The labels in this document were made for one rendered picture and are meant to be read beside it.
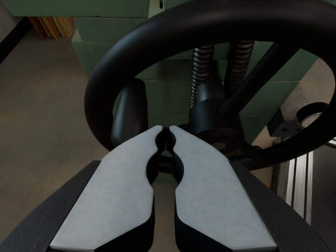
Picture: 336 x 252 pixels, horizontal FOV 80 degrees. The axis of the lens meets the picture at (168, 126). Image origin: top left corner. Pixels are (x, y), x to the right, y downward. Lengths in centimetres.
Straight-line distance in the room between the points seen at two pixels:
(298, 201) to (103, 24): 85
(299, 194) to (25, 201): 120
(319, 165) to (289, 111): 54
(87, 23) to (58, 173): 94
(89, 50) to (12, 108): 123
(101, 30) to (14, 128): 118
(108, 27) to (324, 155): 99
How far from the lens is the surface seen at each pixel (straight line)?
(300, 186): 97
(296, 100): 60
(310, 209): 95
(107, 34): 37
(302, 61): 46
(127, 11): 35
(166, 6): 23
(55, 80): 162
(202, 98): 25
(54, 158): 125
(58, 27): 196
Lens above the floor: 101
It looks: 58 degrees down
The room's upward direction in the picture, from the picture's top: 1 degrees clockwise
